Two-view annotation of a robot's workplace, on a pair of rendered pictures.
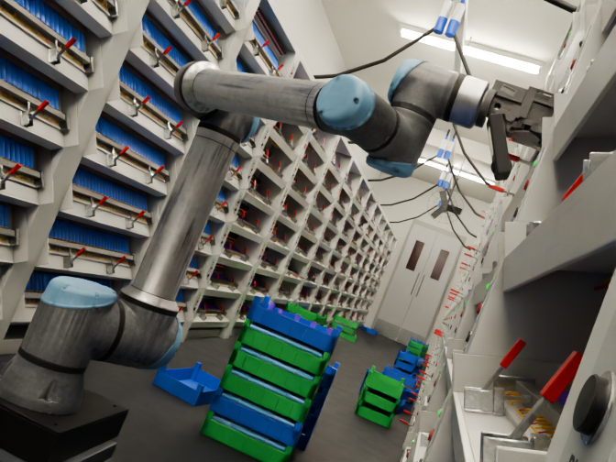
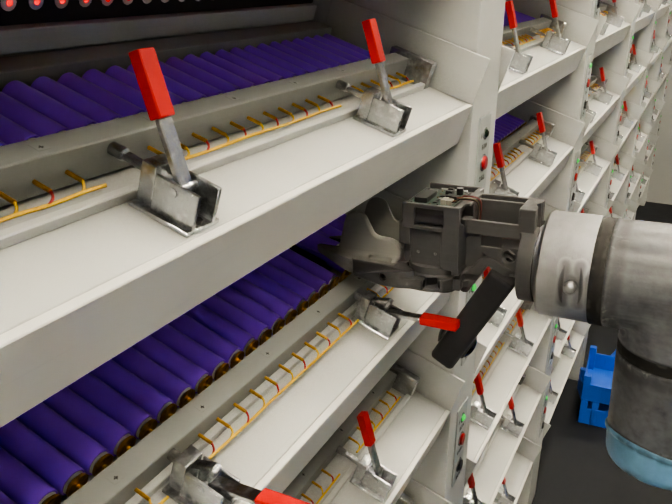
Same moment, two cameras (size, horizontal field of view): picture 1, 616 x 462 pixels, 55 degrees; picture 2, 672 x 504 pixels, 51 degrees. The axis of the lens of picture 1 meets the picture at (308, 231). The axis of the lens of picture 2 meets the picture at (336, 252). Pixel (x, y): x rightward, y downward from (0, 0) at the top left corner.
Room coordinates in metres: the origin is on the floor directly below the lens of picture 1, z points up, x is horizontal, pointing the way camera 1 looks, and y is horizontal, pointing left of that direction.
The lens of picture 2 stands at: (1.63, -0.26, 1.25)
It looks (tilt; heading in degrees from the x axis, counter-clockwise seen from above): 22 degrees down; 193
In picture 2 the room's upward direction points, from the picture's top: straight up
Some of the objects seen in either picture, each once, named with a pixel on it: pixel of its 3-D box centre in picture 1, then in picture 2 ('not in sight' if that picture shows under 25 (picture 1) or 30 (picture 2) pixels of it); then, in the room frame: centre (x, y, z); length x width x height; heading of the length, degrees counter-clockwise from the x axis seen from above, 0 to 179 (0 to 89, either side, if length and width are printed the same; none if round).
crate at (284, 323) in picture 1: (296, 323); not in sight; (2.02, -0.08, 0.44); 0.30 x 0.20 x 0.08; 82
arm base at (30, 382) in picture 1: (46, 375); not in sight; (1.34, 0.42, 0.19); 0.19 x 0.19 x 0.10
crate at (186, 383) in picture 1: (196, 382); not in sight; (2.37, 0.18, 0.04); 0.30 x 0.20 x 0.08; 159
